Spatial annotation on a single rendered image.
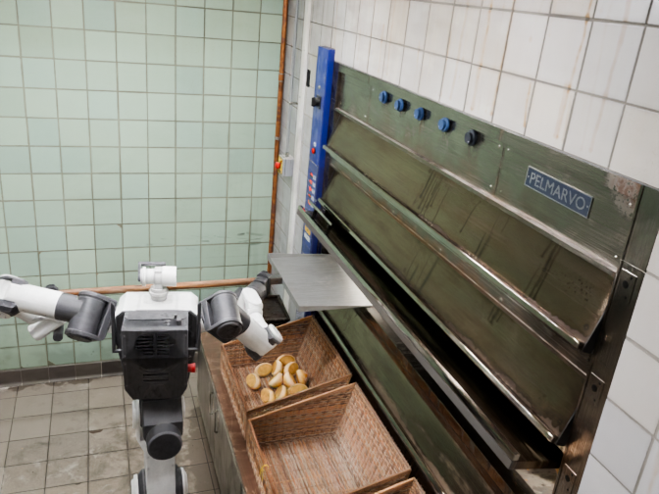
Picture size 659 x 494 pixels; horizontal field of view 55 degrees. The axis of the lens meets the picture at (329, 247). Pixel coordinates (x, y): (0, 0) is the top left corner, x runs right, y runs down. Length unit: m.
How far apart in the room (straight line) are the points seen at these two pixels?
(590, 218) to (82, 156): 2.87
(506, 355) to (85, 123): 2.66
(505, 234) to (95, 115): 2.52
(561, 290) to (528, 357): 0.24
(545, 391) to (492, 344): 0.24
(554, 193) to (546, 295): 0.25
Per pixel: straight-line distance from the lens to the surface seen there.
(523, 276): 1.72
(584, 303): 1.57
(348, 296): 2.75
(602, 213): 1.53
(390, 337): 2.49
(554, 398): 1.70
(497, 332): 1.87
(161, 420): 2.24
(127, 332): 2.02
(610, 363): 1.54
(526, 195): 1.74
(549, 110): 1.66
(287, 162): 3.56
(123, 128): 3.75
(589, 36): 1.58
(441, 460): 2.25
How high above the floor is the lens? 2.41
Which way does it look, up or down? 22 degrees down
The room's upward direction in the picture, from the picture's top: 6 degrees clockwise
